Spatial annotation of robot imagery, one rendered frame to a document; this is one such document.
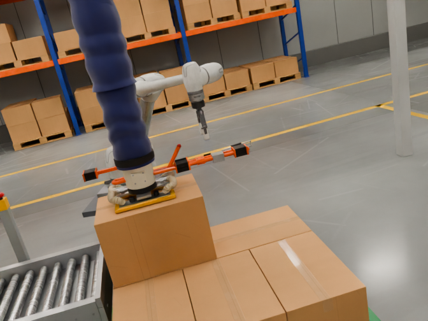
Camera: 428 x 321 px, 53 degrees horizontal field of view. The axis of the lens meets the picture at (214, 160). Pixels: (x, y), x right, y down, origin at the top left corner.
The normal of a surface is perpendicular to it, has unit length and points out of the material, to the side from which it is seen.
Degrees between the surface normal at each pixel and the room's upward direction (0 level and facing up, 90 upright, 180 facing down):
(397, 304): 0
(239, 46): 90
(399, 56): 90
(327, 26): 90
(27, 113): 90
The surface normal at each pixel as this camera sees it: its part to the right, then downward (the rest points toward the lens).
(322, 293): -0.20, -0.92
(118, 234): 0.20, 0.29
